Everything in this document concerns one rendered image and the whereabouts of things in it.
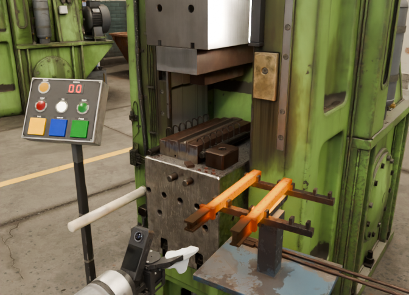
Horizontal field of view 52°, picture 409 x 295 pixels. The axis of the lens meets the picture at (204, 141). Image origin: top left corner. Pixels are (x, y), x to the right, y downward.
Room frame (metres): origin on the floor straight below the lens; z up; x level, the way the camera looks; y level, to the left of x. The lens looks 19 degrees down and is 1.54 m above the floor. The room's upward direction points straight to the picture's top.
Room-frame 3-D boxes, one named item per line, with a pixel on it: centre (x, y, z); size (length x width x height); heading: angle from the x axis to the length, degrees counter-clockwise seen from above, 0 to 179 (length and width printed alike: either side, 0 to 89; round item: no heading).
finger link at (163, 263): (0.83, 0.09, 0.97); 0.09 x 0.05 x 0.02; 112
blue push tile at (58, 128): (1.75, 0.64, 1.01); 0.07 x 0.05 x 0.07; 79
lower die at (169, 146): (1.78, -0.02, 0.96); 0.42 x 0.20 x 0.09; 144
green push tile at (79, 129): (1.73, 0.54, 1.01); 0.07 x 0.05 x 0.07; 79
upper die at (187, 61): (1.78, -0.02, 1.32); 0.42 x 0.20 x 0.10; 144
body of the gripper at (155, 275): (0.80, 0.15, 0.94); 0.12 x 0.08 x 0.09; 148
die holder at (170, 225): (1.75, -0.07, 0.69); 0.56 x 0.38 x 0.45; 144
